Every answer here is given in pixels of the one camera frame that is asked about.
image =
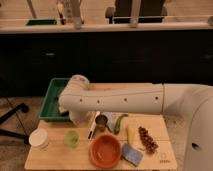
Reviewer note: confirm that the orange bowl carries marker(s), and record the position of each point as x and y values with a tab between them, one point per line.
105	151

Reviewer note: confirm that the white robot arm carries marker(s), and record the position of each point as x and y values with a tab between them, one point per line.
194	102

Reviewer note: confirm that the small metal cup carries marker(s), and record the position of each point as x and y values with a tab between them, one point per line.
101	123

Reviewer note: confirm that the white handled knife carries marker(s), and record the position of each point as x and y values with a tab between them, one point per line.
92	127

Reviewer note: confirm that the green chili pepper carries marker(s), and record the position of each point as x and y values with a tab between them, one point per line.
118	123

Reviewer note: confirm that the green plastic cup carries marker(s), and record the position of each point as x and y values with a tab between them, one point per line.
71	138

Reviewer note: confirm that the bunch of red grapes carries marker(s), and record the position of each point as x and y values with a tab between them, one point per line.
149	143

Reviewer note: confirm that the blue sponge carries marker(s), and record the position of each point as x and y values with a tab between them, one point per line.
131	155

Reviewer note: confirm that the green plastic tray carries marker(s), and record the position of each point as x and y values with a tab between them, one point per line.
50	108

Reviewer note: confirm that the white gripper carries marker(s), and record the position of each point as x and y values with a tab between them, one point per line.
77	117

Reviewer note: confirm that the white plastic cup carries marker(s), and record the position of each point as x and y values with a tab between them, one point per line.
39	138

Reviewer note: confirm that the black chair in background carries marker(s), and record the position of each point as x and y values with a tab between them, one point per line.
144	11

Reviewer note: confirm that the black office chair base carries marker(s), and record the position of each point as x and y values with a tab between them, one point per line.
11	125

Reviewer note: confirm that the green tray in background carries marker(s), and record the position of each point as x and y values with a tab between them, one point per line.
38	22

